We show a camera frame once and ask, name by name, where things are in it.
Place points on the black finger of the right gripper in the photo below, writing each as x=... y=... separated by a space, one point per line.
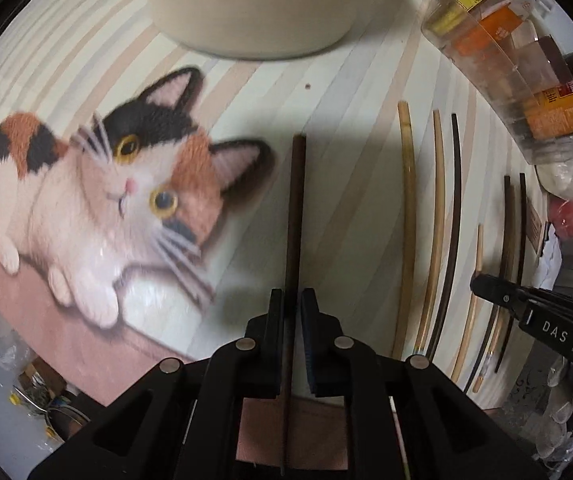
x=517 y=298

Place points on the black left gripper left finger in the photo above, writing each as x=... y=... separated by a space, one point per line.
x=263 y=364

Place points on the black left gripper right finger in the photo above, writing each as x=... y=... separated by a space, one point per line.
x=322 y=356

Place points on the short light wooden chopstick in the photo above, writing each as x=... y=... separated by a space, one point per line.
x=472 y=311

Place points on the dark brown wooden chopstick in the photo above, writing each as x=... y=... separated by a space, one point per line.
x=297 y=177

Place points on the thin black chopstick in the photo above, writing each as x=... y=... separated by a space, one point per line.
x=520 y=262

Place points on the white crumpled paper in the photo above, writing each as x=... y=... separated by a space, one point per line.
x=549 y=264

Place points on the brown printed label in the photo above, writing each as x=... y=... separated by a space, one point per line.
x=535 y=226

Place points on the red round object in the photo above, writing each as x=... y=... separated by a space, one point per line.
x=560 y=214

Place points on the tan bamboo chopstick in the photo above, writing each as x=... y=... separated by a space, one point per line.
x=409 y=229

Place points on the orange packaged box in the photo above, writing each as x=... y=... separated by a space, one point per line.
x=549 y=113

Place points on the clear plastic organizer box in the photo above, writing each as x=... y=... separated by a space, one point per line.
x=508 y=57

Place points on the cat print placemat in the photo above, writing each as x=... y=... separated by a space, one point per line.
x=144 y=187

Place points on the beige utensil holder cup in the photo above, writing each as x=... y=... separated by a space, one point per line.
x=262 y=29

